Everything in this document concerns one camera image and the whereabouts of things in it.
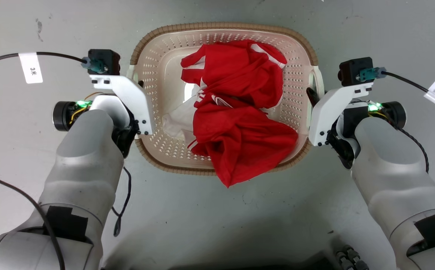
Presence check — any white right camera bracket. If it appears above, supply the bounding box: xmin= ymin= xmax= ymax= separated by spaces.
xmin=308 ymin=82 xmax=374 ymax=147

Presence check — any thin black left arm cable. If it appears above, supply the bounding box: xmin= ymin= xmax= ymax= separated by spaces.
xmin=0 ymin=166 xmax=66 ymax=270

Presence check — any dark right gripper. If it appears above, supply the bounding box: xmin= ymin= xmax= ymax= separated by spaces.
xmin=306 ymin=87 xmax=361 ymax=170

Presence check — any black twisted right arm cable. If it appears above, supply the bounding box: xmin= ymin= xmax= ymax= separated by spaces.
xmin=384 ymin=112 xmax=430 ymax=174

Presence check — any beige plastic laundry basket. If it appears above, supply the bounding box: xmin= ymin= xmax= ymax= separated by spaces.
xmin=127 ymin=22 xmax=325 ymax=176

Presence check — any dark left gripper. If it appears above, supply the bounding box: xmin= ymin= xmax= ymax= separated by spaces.
xmin=111 ymin=79 xmax=145 ymax=158

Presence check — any white left camera bracket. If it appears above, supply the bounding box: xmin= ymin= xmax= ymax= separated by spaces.
xmin=89 ymin=74 xmax=154 ymax=136

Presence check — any black right camera cable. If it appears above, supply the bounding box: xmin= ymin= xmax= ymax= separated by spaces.
xmin=356 ymin=67 xmax=435 ymax=114

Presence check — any black left camera cable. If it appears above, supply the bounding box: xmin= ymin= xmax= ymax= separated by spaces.
xmin=0 ymin=52 xmax=108 ymax=74

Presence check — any red sports garment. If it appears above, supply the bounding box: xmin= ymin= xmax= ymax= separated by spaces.
xmin=180 ymin=39 xmax=299 ymax=188

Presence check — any black camera cable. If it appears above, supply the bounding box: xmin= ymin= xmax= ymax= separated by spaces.
xmin=356 ymin=67 xmax=435 ymax=114
xmin=0 ymin=52 xmax=108 ymax=74

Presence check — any white garment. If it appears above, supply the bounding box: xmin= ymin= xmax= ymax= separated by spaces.
xmin=161 ymin=82 xmax=204 ymax=142

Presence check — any black looped hanging cable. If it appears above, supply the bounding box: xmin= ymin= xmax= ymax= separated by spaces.
xmin=112 ymin=166 xmax=133 ymax=237

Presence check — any white camera bracket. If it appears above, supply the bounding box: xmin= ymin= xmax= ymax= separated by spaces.
xmin=89 ymin=74 xmax=154 ymax=136
xmin=308 ymin=82 xmax=374 ymax=147

